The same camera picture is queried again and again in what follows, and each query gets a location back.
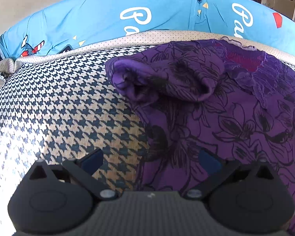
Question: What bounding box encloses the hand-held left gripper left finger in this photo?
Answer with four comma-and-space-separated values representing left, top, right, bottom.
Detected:
27, 149, 118, 200

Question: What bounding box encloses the purple floral garment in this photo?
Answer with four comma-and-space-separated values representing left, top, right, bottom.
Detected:
104, 39, 295, 236

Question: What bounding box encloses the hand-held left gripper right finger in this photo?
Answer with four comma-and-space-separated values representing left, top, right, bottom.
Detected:
187, 150, 273, 199

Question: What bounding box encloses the houndstooth sofa seat mat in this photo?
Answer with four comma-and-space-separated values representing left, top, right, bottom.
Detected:
0, 45, 153, 236

